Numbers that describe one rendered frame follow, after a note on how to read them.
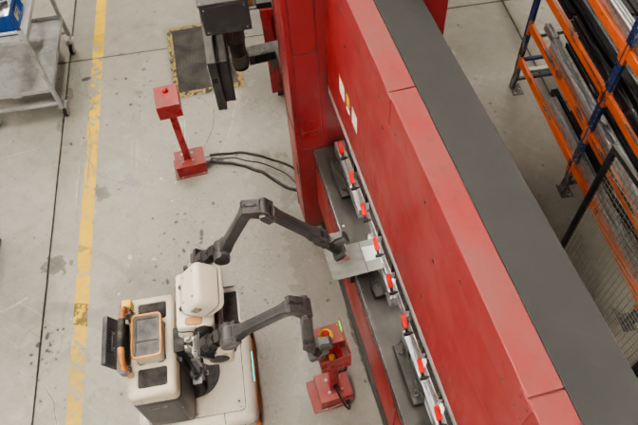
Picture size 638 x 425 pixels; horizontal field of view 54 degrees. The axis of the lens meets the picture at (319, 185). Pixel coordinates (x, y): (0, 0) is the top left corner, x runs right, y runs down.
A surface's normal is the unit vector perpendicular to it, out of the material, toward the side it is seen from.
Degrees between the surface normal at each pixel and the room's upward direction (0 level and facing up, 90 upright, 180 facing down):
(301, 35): 90
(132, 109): 0
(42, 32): 1
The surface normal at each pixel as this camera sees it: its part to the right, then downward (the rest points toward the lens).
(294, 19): 0.26, 0.78
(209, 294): 0.63, -0.53
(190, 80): -0.04, -0.58
